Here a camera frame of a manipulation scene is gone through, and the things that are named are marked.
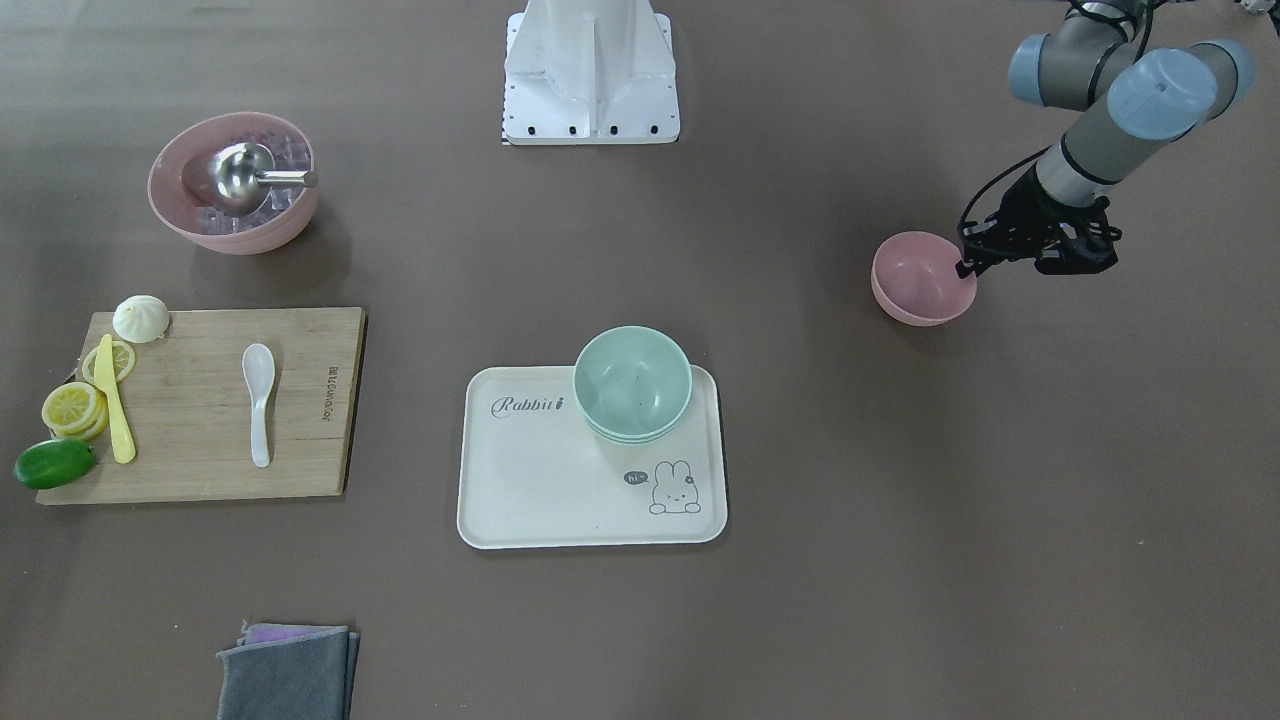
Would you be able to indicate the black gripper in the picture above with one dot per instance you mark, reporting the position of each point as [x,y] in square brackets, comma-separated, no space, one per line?
[1020,212]

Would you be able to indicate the small pink bowl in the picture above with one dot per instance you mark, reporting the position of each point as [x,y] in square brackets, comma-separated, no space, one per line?
[914,279]

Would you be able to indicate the white ceramic spoon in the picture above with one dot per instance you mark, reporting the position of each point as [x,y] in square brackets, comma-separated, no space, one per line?
[258,367]

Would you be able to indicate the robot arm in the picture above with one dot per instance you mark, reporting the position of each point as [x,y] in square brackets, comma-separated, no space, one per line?
[1132,101]

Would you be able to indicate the large pink bowl with ice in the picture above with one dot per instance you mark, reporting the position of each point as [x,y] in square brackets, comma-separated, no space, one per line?
[278,221]

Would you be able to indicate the stacked green bowls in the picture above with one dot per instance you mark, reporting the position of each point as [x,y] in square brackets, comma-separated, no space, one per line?
[632,384]

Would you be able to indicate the cream rabbit tray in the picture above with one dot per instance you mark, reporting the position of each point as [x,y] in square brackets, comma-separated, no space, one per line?
[534,475]

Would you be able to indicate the metal ice scoop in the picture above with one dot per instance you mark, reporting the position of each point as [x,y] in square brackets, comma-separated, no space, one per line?
[237,179]

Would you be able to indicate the grey folded cloth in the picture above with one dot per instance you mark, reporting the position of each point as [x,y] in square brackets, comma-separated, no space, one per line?
[305,678]

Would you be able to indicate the bamboo cutting board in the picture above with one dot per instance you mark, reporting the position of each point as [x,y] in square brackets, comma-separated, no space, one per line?
[189,410]

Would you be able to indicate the purple cloth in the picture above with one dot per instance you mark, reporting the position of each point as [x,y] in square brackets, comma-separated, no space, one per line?
[271,632]

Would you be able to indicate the single lemon slice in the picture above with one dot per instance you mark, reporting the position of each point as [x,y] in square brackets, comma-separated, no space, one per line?
[123,359]

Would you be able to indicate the yellow plastic knife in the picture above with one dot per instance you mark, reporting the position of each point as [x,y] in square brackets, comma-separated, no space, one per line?
[122,441]

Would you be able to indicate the stacked lemon slices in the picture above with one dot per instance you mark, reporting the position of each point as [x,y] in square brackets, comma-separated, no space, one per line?
[76,410]

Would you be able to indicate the green lime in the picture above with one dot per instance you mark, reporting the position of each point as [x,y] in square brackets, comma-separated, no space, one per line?
[54,463]

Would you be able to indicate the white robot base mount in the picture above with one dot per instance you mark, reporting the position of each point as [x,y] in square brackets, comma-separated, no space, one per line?
[589,73]

